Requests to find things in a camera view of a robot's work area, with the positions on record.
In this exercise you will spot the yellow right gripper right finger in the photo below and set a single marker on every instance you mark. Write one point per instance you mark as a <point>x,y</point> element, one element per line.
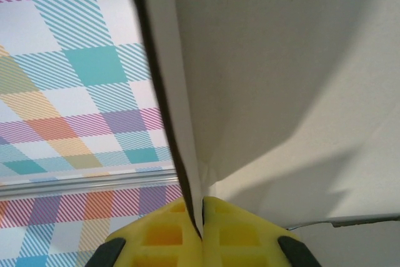
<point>243,242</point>

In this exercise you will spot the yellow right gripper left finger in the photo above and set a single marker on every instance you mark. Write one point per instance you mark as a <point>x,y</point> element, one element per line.
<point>156,242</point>

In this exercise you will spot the white paper box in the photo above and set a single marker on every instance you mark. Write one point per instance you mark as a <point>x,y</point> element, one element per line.
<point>250,60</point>

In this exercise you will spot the aluminium frame post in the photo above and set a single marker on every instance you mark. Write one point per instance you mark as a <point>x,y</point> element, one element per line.
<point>93,183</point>

